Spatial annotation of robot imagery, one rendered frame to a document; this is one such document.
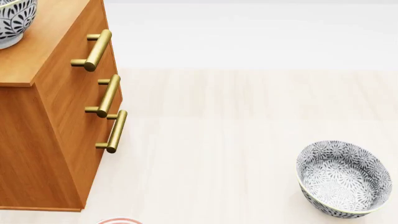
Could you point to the white black floral patterned bowl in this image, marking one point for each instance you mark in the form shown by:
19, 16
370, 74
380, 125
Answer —
342, 179
14, 21

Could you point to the wooden drawer cabinet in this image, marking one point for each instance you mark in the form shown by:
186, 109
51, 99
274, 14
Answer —
37, 130

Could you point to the red white striped plate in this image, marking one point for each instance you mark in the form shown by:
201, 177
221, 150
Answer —
118, 221

